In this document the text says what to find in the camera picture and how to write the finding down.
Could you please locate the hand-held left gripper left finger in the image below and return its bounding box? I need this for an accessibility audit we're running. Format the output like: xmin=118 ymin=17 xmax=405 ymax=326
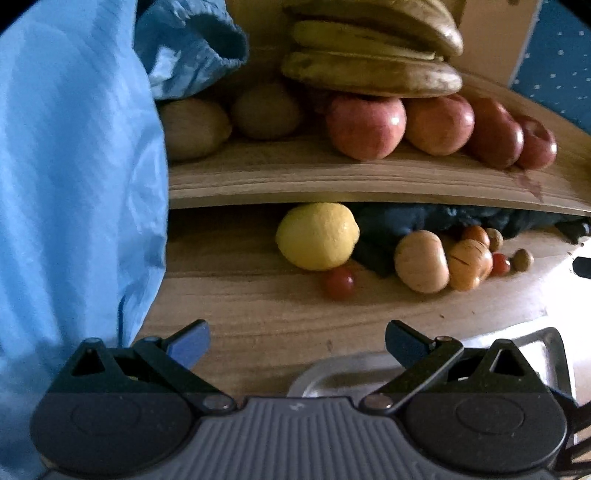
xmin=44 ymin=319 xmax=237 ymax=412

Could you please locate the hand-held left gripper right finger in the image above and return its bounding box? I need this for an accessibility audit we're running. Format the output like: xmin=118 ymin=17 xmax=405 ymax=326
xmin=360 ymin=319 xmax=550 ymax=414

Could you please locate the metal tray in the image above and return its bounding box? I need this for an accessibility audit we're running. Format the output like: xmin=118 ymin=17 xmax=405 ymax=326
xmin=287 ymin=325 xmax=570 ymax=398

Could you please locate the pale yellow apple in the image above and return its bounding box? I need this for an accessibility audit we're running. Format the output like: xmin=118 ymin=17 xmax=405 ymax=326
xmin=394 ymin=230 xmax=450 ymax=294

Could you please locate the orange cracked apple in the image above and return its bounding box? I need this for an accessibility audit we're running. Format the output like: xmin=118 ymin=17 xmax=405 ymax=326
xmin=446 ymin=239 xmax=493 ymax=292

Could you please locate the small orange mandarin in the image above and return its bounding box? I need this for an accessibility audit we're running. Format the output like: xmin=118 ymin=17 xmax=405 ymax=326
xmin=461 ymin=225 xmax=491 ymax=247

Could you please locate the yellow lemon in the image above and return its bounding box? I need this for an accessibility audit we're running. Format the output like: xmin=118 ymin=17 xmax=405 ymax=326
xmin=276 ymin=202 xmax=361 ymax=271

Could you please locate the dark blue cloth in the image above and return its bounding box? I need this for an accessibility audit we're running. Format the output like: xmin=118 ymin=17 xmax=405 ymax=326
xmin=351 ymin=203 xmax=591 ymax=278

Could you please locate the red apple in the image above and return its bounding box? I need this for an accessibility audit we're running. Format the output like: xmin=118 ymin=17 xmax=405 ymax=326
xmin=513 ymin=114 xmax=558 ymax=170
xmin=325 ymin=93 xmax=407 ymax=161
xmin=464 ymin=96 xmax=525 ymax=169
xmin=404 ymin=93 xmax=476 ymax=156

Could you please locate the wooden shelf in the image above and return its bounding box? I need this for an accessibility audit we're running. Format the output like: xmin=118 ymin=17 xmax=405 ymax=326
xmin=165 ymin=44 xmax=591 ymax=217

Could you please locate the light blue jacket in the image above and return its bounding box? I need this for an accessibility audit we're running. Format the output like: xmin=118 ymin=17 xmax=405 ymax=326
xmin=0 ymin=0 xmax=250 ymax=480

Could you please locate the blue dotted panel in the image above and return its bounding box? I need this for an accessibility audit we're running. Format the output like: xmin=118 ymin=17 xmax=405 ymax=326
xmin=508 ymin=0 xmax=591 ymax=132

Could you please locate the brown kiwi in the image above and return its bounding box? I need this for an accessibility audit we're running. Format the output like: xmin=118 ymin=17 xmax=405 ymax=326
xmin=230 ymin=82 xmax=304 ymax=140
xmin=158 ymin=97 xmax=232 ymax=162

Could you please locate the cardboard box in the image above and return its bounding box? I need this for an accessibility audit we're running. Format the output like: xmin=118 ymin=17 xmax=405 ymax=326
xmin=441 ymin=0 xmax=544 ymax=89

